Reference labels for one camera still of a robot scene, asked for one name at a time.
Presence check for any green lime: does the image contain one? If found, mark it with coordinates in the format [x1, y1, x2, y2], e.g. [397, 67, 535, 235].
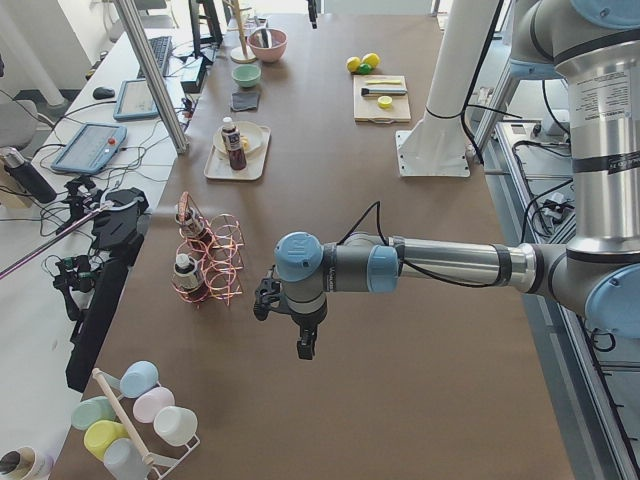
[357, 63, 373, 75]

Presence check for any pink cup on rack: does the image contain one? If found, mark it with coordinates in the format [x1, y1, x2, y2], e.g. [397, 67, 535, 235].
[133, 386, 175, 424]

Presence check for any black computer mouse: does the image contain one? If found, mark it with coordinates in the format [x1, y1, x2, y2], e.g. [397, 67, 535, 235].
[92, 87, 115, 100]

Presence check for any yellow cup on rack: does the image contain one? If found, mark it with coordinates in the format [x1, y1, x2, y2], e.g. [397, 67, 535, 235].
[83, 420, 129, 461]

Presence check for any black keyboard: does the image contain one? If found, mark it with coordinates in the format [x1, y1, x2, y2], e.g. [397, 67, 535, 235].
[147, 36, 172, 77]

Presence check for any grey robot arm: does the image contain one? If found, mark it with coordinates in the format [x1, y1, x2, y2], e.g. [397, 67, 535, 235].
[254, 1, 639, 360]

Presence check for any half lemon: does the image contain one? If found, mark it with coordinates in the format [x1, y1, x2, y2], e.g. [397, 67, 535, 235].
[377, 95, 393, 109]

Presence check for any tape roll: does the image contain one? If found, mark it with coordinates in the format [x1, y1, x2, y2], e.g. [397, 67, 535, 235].
[1, 446, 53, 480]

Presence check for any blue cup on rack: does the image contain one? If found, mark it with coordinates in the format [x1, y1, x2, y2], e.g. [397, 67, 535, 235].
[120, 360, 159, 398]

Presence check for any white cup on rack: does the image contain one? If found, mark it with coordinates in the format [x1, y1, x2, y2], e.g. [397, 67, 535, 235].
[153, 406, 198, 446]

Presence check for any pink bowl with ice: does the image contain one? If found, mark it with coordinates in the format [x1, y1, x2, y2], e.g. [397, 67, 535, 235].
[247, 27, 288, 63]

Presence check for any copper wire bottle rack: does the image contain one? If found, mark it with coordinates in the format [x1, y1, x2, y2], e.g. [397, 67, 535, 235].
[172, 191, 245, 305]

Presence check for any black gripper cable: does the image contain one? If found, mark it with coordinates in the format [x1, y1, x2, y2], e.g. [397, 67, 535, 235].
[339, 201, 501, 289]

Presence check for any green cup on rack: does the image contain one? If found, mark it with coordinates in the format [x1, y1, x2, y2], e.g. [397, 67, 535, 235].
[71, 396, 116, 431]

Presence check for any tea bottle front rack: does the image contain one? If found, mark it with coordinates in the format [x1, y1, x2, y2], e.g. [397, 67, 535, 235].
[173, 253, 208, 302]

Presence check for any black water flask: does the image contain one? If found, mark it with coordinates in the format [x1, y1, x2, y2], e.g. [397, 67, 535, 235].
[1, 147, 56, 203]

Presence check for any black power box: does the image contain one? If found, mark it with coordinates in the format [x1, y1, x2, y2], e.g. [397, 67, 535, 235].
[180, 57, 207, 94]

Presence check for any teach pendant left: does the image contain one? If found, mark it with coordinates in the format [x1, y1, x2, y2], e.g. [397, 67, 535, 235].
[51, 123, 127, 175]

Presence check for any wooden cutting board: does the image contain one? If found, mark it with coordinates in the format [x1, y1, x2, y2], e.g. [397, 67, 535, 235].
[353, 75, 411, 123]

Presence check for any white round plate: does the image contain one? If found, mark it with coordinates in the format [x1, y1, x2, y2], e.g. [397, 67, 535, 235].
[213, 121, 263, 155]

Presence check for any yellow plastic knife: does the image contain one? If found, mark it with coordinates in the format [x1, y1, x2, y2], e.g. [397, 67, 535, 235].
[365, 77, 403, 85]

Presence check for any grey folded cloth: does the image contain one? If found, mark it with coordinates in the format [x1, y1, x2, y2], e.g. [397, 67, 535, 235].
[230, 91, 260, 112]

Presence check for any green bowl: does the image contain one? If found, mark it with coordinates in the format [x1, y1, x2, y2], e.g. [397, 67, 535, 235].
[232, 64, 262, 88]

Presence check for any tea bottle rack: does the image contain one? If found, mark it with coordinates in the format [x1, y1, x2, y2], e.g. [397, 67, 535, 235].
[173, 253, 208, 302]
[175, 204, 206, 241]
[221, 117, 247, 171]

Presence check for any steel muddler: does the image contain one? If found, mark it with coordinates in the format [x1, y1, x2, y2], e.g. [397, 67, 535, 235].
[360, 86, 407, 97]

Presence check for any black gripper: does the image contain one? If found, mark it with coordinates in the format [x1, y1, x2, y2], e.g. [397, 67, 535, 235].
[253, 265, 288, 321]
[307, 0, 318, 29]

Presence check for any grey cup on rack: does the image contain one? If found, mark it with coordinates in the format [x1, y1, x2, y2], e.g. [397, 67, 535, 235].
[103, 438, 151, 480]

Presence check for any whole lemon far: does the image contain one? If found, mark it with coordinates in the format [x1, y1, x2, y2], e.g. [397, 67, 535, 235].
[362, 52, 380, 69]

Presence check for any cream serving tray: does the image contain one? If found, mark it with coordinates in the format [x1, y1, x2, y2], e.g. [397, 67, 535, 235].
[204, 125, 271, 181]

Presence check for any aluminium camera post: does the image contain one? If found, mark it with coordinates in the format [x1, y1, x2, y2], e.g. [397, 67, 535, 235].
[113, 0, 189, 154]

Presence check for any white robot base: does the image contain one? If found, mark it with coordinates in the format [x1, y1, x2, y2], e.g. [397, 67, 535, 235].
[396, 0, 503, 178]

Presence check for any whole lemon near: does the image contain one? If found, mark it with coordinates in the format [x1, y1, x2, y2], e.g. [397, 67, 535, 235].
[346, 56, 362, 73]

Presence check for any white wire cup rack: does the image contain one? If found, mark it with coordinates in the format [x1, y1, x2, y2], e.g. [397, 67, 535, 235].
[91, 368, 201, 479]

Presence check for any teach pendant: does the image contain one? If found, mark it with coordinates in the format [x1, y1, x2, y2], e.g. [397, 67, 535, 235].
[51, 123, 127, 175]
[113, 79, 159, 121]

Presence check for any whole lemon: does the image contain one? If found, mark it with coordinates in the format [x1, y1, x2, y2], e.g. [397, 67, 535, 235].
[362, 52, 380, 69]
[346, 56, 362, 73]

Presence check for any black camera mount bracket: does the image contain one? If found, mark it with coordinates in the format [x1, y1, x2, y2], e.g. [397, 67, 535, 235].
[66, 187, 149, 392]

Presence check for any teach pendant right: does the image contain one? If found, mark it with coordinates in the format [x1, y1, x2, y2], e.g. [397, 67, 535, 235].
[113, 79, 159, 121]

